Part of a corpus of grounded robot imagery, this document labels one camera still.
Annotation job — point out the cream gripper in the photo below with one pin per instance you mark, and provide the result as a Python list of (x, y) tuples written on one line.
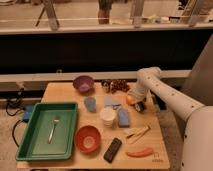
[(138, 100)]

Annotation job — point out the orange apple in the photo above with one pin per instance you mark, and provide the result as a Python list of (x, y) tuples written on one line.
[(130, 100)]

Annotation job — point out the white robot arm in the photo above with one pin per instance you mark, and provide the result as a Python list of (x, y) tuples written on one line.
[(197, 152)]

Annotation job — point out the white paper cup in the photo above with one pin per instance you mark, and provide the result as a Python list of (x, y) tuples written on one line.
[(108, 116)]

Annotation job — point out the blue plastic cup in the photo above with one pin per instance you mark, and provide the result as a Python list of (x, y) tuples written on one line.
[(90, 104)]

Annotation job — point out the blue sponge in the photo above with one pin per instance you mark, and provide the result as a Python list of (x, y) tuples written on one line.
[(123, 118)]

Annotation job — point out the bunch of dark grapes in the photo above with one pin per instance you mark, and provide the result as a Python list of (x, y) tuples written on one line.
[(120, 85)]

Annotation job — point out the small dark metal tin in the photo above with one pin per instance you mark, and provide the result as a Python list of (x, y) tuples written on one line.
[(106, 85)]

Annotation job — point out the yellow banana peel toy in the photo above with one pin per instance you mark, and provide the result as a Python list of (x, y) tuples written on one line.
[(134, 134)]

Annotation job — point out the black remote control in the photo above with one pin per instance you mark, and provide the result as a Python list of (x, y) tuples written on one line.
[(112, 150)]

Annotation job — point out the purple bowl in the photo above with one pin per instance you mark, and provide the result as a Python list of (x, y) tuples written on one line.
[(83, 83)]

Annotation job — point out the orange-red bowl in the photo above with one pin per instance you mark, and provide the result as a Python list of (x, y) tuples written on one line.
[(87, 139)]

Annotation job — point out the metal spoon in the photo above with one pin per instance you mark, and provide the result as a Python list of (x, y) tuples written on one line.
[(55, 122)]

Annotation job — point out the green plastic tray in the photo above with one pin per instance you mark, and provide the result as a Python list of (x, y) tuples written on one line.
[(34, 144)]

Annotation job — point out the blue power box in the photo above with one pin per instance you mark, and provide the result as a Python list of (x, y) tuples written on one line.
[(27, 113)]

